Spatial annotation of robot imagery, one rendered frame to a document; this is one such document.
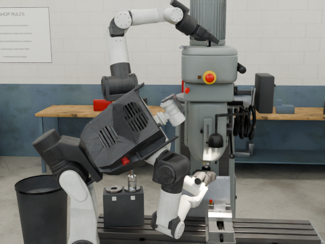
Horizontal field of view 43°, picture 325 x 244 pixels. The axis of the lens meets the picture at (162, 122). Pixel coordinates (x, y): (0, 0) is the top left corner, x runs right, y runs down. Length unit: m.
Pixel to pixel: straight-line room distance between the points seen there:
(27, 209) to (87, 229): 2.02
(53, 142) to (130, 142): 0.34
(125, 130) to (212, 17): 0.93
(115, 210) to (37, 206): 1.59
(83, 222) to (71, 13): 5.03
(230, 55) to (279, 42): 4.54
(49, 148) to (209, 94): 0.78
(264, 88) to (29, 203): 2.32
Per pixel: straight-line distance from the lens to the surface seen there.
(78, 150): 1.71
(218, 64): 1.87
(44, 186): 4.18
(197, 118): 2.03
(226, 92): 1.98
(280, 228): 2.37
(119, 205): 2.26
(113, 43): 1.83
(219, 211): 2.24
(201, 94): 1.98
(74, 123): 6.70
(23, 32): 6.82
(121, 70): 1.79
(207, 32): 2.01
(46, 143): 1.72
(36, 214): 3.81
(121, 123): 1.58
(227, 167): 2.58
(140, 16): 1.91
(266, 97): 2.34
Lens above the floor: 1.95
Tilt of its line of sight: 12 degrees down
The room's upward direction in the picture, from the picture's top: straight up
